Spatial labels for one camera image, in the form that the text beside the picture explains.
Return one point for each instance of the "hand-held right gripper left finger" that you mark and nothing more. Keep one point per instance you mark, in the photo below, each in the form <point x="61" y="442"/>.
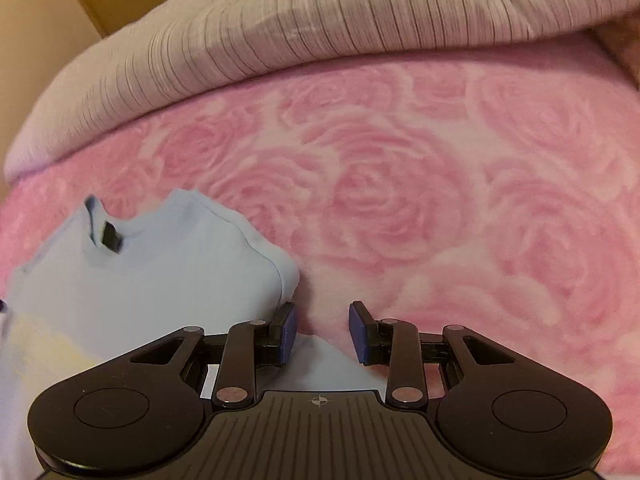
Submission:
<point x="287" y="332"/>

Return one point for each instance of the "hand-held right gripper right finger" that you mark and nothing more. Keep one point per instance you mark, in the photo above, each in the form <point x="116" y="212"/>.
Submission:
<point x="357" y="332"/>

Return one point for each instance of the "light blue sweatshirt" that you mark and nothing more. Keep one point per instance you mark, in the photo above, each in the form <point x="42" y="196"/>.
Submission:
<point x="175" y="285"/>

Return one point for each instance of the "pink floral blanket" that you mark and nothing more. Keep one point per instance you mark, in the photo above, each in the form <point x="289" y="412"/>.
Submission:
<point x="400" y="185"/>

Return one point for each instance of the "grey striped quilt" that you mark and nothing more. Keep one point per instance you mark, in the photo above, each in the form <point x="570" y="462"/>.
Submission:
<point x="300" y="20"/>

